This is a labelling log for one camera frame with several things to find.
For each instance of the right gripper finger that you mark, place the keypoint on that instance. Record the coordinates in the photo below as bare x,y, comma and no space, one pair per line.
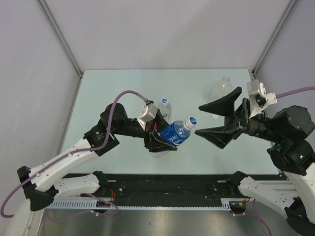
224,106
220,136

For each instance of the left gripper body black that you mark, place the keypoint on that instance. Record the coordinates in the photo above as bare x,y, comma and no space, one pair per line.
148,128

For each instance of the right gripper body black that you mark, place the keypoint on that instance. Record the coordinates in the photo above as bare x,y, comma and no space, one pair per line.
241,115

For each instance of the red cap water bottle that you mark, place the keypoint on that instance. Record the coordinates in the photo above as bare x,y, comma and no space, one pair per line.
159,154

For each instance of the green label clear bottle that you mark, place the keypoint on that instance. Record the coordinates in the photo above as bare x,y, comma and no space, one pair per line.
165,109

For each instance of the square clear juice bottle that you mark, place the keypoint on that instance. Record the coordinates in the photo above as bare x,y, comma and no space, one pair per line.
221,88

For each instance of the blue label Pocari bottle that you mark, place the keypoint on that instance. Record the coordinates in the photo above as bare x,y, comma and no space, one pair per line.
176,133

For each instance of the blue Pocari bottle cap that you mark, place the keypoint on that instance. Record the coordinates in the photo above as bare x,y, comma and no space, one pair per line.
191,122

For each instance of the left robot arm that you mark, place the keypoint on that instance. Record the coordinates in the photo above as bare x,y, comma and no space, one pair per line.
46,183

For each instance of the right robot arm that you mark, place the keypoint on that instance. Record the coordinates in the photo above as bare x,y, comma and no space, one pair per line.
291,153

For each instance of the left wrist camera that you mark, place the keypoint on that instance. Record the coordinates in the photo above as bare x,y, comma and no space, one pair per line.
148,113

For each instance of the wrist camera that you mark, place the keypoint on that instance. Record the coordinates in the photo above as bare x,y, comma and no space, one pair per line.
258,97
148,113

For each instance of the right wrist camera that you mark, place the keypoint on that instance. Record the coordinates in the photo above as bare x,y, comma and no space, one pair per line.
258,97

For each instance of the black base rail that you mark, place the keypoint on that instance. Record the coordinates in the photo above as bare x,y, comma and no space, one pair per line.
131,190

